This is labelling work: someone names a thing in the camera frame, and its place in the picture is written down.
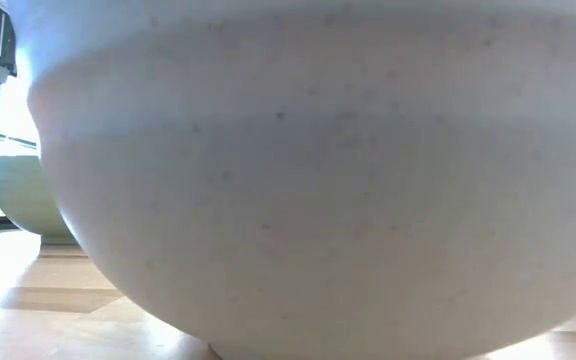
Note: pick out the pale green bowl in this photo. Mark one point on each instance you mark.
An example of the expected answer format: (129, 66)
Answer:
(18, 195)

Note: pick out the large white speckled bowl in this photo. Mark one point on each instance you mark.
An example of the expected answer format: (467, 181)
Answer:
(318, 175)

